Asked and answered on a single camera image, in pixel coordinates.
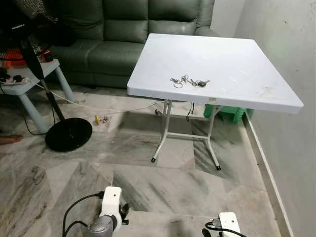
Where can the bunch of keys with fob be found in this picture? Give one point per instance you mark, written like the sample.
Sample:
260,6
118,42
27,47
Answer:
189,82

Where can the person's bare foot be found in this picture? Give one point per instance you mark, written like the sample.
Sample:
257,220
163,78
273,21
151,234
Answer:
10,139

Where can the orange plastic crate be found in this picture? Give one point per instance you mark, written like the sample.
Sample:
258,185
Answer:
11,58

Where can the black standing fan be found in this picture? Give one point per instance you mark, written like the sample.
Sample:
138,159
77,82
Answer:
69,135

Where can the small yellow red toy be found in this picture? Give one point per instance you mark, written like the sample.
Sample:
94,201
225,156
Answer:
101,119

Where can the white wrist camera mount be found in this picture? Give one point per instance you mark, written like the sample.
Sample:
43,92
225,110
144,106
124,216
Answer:
230,224
110,200

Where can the dark green leather sofa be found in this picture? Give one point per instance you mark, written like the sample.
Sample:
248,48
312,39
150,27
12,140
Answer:
118,49

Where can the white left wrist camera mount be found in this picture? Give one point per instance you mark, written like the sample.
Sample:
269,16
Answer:
110,200

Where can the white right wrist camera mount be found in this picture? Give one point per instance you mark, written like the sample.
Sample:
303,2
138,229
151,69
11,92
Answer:
230,224

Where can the white folding table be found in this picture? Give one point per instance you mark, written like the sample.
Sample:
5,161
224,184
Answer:
232,64

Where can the red and black small device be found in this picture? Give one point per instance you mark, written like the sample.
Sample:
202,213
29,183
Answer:
47,56

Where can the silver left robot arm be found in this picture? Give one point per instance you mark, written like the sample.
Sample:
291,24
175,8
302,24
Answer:
100,227

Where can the small grey side table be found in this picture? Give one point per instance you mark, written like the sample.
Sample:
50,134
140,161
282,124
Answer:
22,89

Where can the white power strip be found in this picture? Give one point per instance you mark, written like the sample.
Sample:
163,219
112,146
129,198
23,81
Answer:
15,78

